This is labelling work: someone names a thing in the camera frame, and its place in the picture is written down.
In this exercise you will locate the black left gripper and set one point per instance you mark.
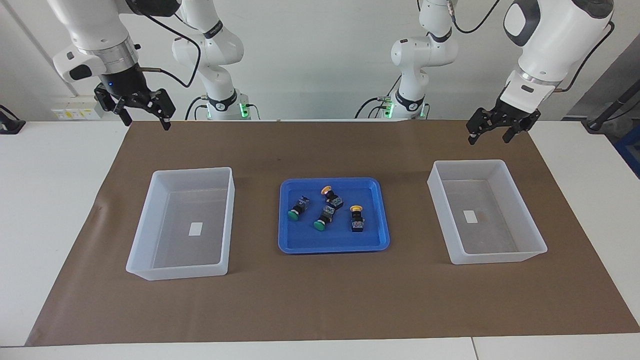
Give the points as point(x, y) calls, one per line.
point(517, 114)

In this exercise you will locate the blue plastic crate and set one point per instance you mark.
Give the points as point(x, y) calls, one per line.
point(631, 150)

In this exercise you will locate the brown paper table mat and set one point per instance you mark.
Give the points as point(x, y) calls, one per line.
point(320, 300)

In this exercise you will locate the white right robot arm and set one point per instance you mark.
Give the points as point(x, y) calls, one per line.
point(95, 25)

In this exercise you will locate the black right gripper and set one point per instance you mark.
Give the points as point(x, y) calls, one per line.
point(125, 85)

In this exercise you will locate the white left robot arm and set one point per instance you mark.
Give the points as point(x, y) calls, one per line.
point(555, 35)

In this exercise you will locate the green push button switch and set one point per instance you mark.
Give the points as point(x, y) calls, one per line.
point(299, 206)
point(324, 217)

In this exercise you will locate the white paper label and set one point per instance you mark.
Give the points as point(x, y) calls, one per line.
point(196, 229)
point(469, 216)

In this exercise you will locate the translucent white plastic box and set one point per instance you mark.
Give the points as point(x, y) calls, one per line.
point(175, 250)
point(492, 240)

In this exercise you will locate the yellow push button switch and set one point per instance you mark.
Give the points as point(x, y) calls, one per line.
point(357, 220)
point(333, 200)

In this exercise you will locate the black device at table edge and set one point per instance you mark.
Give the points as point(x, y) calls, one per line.
point(10, 125)

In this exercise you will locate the black stand pole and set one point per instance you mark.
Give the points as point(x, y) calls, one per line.
point(607, 112)

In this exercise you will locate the blue plastic tray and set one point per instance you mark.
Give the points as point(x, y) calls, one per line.
point(300, 240)

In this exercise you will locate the white wall socket box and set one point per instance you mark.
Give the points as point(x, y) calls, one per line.
point(75, 110)

